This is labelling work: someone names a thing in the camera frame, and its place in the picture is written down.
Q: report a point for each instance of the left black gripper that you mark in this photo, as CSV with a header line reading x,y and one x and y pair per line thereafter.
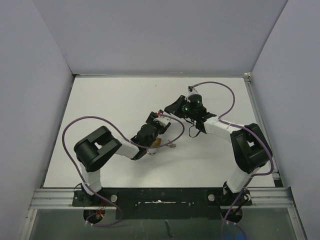
x,y
150,119

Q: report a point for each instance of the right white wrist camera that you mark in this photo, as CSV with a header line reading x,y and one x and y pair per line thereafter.
x,y
192,92

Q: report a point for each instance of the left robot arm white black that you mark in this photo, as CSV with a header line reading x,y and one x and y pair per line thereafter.
x,y
94,150

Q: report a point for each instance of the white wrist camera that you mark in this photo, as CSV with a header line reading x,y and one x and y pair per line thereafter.
x,y
192,92
161,119

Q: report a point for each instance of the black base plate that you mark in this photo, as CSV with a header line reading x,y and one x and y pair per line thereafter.
x,y
170,203

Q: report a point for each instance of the brass padlock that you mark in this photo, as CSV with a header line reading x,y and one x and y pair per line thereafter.
x,y
154,147

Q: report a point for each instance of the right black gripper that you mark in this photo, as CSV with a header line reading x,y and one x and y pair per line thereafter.
x,y
175,108

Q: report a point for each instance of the small silver keys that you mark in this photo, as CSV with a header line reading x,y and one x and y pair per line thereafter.
x,y
171,144

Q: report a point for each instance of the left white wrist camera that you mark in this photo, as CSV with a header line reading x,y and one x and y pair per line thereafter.
x,y
161,119

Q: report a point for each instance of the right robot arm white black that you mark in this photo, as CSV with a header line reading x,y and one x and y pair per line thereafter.
x,y
250,149

